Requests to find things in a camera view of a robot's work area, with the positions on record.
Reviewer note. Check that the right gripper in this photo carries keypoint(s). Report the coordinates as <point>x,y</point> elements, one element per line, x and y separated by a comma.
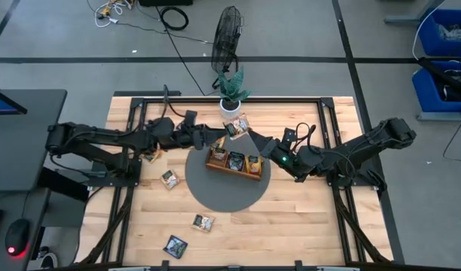
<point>298,162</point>

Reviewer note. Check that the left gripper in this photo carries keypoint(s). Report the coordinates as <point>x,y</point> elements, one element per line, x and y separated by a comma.
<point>190,137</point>

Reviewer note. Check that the orange tea packet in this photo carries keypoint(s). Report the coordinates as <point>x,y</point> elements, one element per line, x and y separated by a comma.
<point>218,143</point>
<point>254,165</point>

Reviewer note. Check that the dark tea packet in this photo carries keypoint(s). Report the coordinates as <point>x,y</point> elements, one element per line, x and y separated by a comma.
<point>175,247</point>
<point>236,161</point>

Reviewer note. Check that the wooden tea box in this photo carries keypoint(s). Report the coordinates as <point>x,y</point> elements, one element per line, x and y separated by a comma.
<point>234,172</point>

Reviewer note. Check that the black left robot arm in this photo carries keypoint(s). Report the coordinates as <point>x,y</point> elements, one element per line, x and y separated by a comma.
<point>102,139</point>

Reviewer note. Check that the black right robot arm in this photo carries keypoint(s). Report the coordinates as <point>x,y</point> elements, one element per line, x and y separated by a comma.
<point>365,147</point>

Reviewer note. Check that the white plant pot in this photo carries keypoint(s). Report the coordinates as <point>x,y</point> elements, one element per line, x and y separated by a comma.
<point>230,113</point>

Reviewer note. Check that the green snake plant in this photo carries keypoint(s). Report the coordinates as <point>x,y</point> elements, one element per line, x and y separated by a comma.
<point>232,89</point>

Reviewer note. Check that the round grey woven mat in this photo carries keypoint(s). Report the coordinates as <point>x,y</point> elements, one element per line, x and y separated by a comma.
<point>226,195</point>

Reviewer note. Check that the black floor fan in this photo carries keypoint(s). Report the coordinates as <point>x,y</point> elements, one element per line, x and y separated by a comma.
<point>226,37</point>

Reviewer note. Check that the black power strip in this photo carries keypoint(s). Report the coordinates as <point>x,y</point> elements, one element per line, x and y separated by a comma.
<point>166,2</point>

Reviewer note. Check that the blue storage bin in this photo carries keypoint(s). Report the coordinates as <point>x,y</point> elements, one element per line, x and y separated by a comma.
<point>425,94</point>
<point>429,41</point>

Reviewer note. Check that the black bar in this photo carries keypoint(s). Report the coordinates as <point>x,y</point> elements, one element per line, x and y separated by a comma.
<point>440,75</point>

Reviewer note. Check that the black desk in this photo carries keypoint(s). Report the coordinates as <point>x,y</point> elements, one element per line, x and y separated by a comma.
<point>27,150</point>

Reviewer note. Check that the grey desk leg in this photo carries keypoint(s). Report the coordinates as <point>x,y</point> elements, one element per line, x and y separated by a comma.
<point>407,18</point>

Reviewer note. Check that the blue lit screen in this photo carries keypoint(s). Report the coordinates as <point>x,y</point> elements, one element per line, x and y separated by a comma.
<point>0,106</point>

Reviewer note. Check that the black computer mouse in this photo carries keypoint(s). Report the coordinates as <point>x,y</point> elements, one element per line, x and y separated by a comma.
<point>16,235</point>

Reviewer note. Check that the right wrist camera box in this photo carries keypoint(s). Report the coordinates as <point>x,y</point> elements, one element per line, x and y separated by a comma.
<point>289,135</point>

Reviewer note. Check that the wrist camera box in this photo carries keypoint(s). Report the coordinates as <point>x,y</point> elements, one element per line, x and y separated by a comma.
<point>289,135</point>
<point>191,117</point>

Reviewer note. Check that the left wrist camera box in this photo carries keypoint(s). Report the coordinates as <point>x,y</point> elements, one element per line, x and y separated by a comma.
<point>191,117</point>

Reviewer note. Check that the black aluminium table frame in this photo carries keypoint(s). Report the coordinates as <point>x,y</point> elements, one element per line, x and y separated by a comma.
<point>271,100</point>

